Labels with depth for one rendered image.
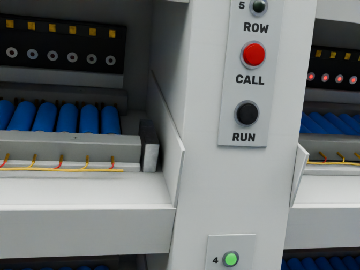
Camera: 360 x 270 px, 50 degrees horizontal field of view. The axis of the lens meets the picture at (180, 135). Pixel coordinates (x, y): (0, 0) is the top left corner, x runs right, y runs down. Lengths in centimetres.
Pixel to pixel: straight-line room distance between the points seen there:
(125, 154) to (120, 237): 7
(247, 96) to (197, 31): 6
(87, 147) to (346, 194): 23
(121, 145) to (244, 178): 10
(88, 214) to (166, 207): 6
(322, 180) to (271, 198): 8
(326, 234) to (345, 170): 7
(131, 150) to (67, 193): 6
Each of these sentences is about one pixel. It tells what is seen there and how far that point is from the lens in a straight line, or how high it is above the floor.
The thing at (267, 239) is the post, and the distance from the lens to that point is 33.
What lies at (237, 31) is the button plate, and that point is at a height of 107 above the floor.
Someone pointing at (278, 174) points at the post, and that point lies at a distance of 32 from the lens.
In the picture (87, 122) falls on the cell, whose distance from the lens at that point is 37.
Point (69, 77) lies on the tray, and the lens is 44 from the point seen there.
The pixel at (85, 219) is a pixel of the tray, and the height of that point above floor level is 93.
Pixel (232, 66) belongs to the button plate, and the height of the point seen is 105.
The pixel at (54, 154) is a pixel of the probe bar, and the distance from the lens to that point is 33.
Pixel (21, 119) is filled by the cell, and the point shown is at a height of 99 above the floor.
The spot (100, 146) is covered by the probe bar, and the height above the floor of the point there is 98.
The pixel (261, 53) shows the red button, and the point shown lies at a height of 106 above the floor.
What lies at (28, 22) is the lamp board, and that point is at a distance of 44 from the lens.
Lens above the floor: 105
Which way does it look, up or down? 10 degrees down
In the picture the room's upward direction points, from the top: 5 degrees clockwise
